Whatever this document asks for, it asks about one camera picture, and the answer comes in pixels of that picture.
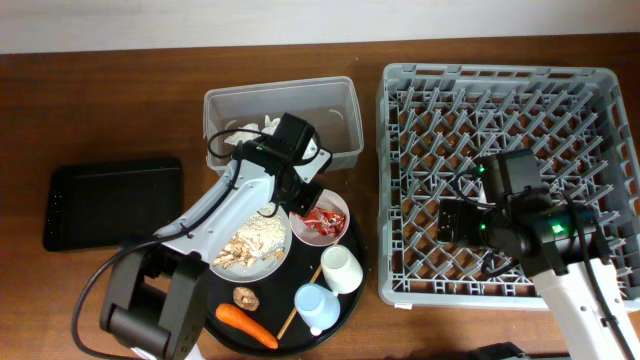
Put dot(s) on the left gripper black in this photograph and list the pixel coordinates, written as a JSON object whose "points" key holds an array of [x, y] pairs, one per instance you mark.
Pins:
{"points": [[307, 200]]}

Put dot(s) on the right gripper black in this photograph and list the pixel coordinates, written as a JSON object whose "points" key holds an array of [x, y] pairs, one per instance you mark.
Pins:
{"points": [[465, 214]]}

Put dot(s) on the pink bowl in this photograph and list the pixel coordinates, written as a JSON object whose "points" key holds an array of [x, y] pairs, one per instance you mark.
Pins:
{"points": [[328, 200]]}

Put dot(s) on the red snack wrapper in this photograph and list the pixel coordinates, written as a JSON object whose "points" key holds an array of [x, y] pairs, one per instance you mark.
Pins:
{"points": [[325, 222]]}

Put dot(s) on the white tissue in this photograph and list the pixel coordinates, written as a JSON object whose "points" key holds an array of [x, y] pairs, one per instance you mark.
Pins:
{"points": [[250, 131]]}

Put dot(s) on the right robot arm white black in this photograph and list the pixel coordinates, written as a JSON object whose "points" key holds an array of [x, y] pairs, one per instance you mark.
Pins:
{"points": [[562, 249]]}

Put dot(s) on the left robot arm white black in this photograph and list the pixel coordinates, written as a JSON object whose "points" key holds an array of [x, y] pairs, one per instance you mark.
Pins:
{"points": [[157, 291]]}

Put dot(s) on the clear plastic waste bin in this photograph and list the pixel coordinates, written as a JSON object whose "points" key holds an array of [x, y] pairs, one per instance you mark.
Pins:
{"points": [[329, 104]]}

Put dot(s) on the grey dishwasher rack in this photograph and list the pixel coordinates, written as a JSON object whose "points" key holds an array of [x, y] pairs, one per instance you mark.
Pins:
{"points": [[434, 120]]}

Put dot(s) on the grey plate with food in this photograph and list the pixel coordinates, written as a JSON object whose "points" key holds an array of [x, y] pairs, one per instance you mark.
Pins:
{"points": [[257, 249]]}

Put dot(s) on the white cup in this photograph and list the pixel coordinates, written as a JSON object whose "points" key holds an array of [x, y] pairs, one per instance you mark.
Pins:
{"points": [[342, 271]]}

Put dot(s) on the light blue cup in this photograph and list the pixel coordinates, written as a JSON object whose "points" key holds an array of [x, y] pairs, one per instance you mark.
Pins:
{"points": [[317, 306]]}

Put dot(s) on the round black serving tray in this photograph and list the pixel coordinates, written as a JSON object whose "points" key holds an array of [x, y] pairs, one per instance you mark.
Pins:
{"points": [[276, 295]]}

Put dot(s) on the orange carrot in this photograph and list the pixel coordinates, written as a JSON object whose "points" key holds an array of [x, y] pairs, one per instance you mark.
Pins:
{"points": [[236, 318]]}

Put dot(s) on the black rectangular tray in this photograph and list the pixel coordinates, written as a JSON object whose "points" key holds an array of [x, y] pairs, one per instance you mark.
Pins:
{"points": [[100, 205]]}

